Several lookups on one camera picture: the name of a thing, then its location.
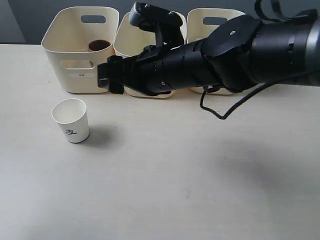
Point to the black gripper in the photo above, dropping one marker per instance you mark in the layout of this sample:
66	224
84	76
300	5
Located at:
179	68

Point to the brown wooden cup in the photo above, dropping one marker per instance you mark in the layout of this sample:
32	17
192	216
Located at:
98	45

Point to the white paper cup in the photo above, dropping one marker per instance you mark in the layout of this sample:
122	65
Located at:
71	116

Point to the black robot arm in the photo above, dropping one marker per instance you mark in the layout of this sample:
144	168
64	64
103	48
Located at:
238	55

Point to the middle cream plastic bin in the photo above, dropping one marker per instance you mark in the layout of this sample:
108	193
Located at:
131	40

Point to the cream plastic bin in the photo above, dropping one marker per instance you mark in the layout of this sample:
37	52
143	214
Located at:
131	40
66	45
201	22

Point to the left cream plastic bin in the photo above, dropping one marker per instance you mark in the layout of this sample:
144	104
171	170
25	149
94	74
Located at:
66	45

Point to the right cream plastic bin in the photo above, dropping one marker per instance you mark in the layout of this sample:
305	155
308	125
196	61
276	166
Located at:
201	22

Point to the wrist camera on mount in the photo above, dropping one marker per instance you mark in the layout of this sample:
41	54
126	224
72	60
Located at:
165	24

